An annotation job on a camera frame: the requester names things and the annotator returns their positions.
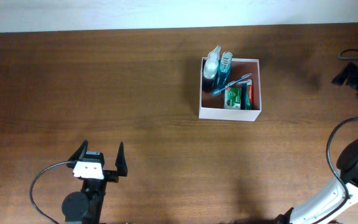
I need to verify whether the blue white toothbrush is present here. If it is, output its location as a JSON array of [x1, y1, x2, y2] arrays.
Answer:
[[210, 73, 252, 96]]

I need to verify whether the green white toothpaste tube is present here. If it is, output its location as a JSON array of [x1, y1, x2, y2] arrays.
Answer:
[[245, 79, 253, 110]]

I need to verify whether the blue disposable razor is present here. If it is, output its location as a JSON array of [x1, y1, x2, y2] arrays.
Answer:
[[238, 81, 247, 110]]

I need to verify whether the green white soap box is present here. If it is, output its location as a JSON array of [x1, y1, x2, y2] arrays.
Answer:
[[224, 87, 241, 110]]

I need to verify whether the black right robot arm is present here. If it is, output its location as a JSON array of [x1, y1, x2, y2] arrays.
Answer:
[[273, 49, 358, 224]]

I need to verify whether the blue mouthwash bottle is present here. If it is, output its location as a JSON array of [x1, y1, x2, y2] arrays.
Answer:
[[214, 52, 232, 89]]

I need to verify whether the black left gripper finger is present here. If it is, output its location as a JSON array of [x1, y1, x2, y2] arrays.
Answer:
[[68, 139, 88, 161], [115, 142, 128, 177]]

